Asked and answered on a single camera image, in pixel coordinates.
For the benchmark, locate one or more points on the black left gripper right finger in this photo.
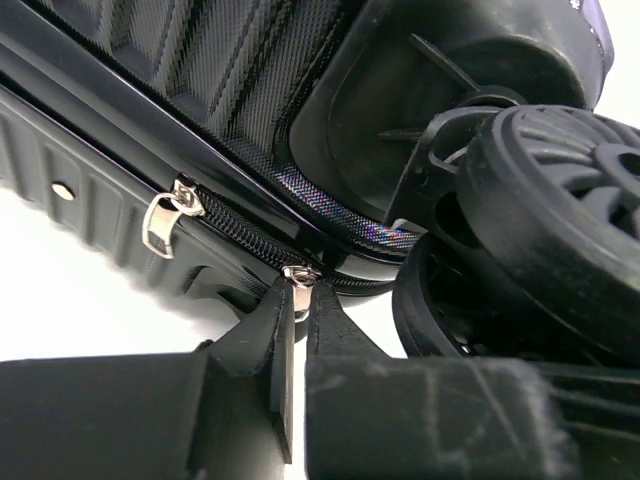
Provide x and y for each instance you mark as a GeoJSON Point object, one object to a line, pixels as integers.
{"type": "Point", "coordinates": [372, 416]}

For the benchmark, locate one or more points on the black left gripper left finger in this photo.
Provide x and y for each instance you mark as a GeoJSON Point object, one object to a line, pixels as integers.
{"type": "Point", "coordinates": [222, 411]}

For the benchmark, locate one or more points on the black hard-shell suitcase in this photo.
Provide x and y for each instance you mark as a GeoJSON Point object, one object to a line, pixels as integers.
{"type": "Point", "coordinates": [445, 151]}

